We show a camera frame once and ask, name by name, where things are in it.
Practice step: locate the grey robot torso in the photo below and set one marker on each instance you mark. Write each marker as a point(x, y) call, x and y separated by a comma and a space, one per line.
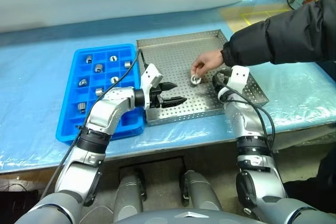
point(183, 218)

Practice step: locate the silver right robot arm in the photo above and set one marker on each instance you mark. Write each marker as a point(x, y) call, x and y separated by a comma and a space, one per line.
point(241, 121)

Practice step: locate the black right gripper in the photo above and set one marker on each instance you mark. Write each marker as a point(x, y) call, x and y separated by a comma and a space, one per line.
point(227, 76)

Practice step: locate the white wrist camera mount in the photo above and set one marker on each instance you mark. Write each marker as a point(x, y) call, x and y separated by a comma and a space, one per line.
point(149, 73)
point(239, 74)

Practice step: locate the person's bare hand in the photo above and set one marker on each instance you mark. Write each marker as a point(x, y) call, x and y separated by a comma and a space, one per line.
point(208, 60)

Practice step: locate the black jacket sleeve forearm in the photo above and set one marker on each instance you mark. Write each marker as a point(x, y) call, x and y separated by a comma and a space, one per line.
point(283, 37)

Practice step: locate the grey robot leg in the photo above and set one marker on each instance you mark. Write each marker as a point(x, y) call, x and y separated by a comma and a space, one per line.
point(199, 192)
point(130, 195)

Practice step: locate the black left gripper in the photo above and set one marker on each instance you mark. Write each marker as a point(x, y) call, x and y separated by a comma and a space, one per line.
point(156, 98)

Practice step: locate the grey right robot leg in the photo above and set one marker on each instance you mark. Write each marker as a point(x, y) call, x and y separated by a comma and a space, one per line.
point(199, 192)

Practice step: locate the perforated metal tray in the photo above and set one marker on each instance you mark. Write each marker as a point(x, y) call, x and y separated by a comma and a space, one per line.
point(173, 61)

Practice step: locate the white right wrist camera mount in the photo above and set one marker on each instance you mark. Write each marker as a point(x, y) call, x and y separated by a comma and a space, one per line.
point(239, 74)

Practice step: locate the grey left robot leg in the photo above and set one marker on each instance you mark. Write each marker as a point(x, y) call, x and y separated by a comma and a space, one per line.
point(130, 195)

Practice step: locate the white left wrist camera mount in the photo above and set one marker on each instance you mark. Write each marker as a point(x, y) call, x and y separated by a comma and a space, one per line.
point(149, 73)

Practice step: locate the blue compartment tray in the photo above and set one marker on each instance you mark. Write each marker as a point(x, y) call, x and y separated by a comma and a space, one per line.
point(101, 57)

